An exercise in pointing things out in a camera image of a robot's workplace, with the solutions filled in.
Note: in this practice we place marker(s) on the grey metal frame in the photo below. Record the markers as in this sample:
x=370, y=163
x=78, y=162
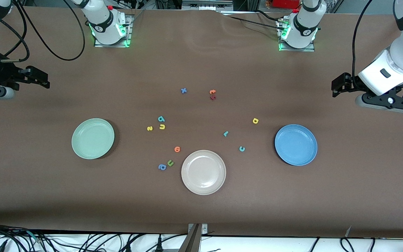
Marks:
x=206, y=5

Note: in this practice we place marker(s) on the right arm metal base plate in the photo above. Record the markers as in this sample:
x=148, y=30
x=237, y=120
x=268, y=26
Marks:
x=112, y=45

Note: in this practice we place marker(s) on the brown table cover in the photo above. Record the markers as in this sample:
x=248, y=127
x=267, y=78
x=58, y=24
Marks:
x=201, y=210

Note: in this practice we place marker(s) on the grey paper tab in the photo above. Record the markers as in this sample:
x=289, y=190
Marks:
x=348, y=231

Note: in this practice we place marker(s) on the green plate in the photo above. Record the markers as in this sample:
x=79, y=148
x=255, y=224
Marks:
x=93, y=139

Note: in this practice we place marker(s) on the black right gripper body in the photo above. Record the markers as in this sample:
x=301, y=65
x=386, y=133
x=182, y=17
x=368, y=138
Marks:
x=2, y=75

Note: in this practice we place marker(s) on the green foam letter u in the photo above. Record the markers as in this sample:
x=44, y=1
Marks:
x=170, y=163

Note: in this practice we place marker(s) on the blue foam letter a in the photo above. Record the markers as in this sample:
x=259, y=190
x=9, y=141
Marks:
x=162, y=167

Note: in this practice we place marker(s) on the aluminium profile beam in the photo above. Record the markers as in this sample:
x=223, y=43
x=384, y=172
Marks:
x=191, y=241

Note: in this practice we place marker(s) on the blue plate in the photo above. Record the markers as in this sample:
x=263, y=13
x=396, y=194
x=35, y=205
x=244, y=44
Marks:
x=296, y=145

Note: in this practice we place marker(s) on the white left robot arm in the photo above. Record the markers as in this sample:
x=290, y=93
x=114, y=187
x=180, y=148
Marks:
x=303, y=24

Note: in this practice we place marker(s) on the red box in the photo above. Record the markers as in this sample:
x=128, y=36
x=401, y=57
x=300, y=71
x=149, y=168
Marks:
x=285, y=3

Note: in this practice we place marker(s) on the beige plate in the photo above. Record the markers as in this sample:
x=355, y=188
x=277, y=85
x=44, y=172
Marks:
x=203, y=172

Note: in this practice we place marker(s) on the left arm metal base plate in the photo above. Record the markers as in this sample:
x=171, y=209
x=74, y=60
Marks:
x=296, y=49

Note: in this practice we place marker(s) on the small metal mounting plate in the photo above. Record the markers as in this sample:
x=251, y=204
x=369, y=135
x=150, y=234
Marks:
x=204, y=229

